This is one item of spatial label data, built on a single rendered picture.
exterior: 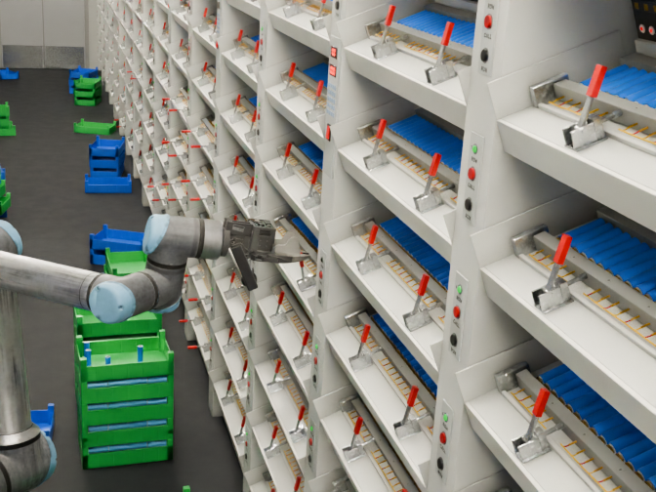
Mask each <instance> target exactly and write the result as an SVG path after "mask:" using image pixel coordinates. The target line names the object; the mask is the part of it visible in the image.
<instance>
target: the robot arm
mask: <svg viewBox="0 0 656 492"><path fill-rule="evenodd" d="M247 220H248V221H247ZM247 220H246V221H247V222H246V221H245V222H242V221H234V220H232V219H231V218H225V220H224V224H223V223H222V221H217V220H207V219H197V218H188V217H179V216H170V215H168V214H165V215H157V214H155V215H152V216H150V217H149V219H148V221H147V223H146V227H145V230H144V237H143V252H144V253H145V254H147V257H146V263H145V269H143V270H140V271H137V272H134V273H131V274H128V275H125V276H116V275H111V274H107V273H97V272H93V271H88V270H85V269H81V268H76V267H72V266H64V265H60V264H55V263H51V262H46V261H42V260H37V259H33V258H29V257H25V256H21V253H22V243H21V237H20V235H19V234H18V232H17V231H16V229H15V228H13V226H12V225H10V224H9V223H7V222H5V221H2V220H0V492H27V491H29V490H31V489H33V488H36V487H38V486H39V485H41V484H42V483H43V482H44V481H46V480H47V479H48V478H49V477H50V476H51V475H52V474H53V472H54V471H55V468H56V464H57V461H56V458H57V452H56V449H55V446H54V443H53V441H52V440H51V438H50V437H49V436H46V433H44V432H43V431H42V430H40V428H39V426H38V425H36V424H34V423H33V422H31V414H30V405H29V397H28V388H27V380H26V372H25V363H24V355H23V346H22V337H21V322H20V313H19V305H18V296H17V293H20V294H24V295H27V296H31V297H35V298H39V299H43V300H47V301H51V302H55V303H59V304H63V305H67V306H71V307H75V308H82V309H85V310H89V311H91V312H92V313H93V315H94V316H95V317H96V318H97V319H98V320H99V321H101V322H103V323H106V324H114V323H120V322H123V321H126V320H127V319H129V318H131V317H133V316H136V315H138V314H141V313H143V312H146V311H149V312H153V313H165V312H167V313H168V312H171V311H173V310H175V309H176V308H177V307H178V306H179V304H180V300H181V298H182V295H183V285H184V279H185V269H186V263H187V258H196V259H207V260H217V259H218V258H219V257H220V256H221V257H225V256H226V254H227V252H228V248H229V249H230V250H231V253H232V255H233V257H234V259H235V261H236V263H237V266H238V268H239V270H240V273H241V275H242V277H241V282H242V284H243V285H244V286H246V287H247V289H248V291H252V290H255V289H257V288H258V284H257V280H258V278H257V275H256V274H255V273H254V272H252V270H251V268H250V266H249V264H248V261H247V259H250V260H252V261H256V262H269V263H276V264H288V263H296V262H301V261H304V260H306V259H309V258H310V255H309V252H305V251H302V250H300V240H299V238H298V237H295V233H294V232H293V231H287V232H286V233H285V235H284V236H283V237H282V238H281V239H275V233H276V228H275V227H274V226H273V225H272V223H271V222H270V220H261V219H252V218H248V219H247ZM232 238H233V239H232ZM230 239H232V240H230ZM301 252H302V253H303V254H301Z"/></svg>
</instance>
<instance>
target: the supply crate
mask: <svg viewBox="0 0 656 492"><path fill-rule="evenodd" d="M88 342H90V350H91V364H92V366H87V358H86V357H84V342H82V335H78V336H76V359H77V364H78V370H79V375H80V381H81V383H86V382H97V381H109V380H121V379H133V378H144V377H156V376H167V375H174V352H173V351H172V350H170V349H169V346H168V344H167V341H166V339H165V330H164V329H162V330H159V336H156V337H142V338H129V339H115V340H101V341H88ZM139 345H142V346H143V362H138V346H139ZM107 355H109V356H110V359H111V364H107V365H105V357H106V356H107Z"/></svg>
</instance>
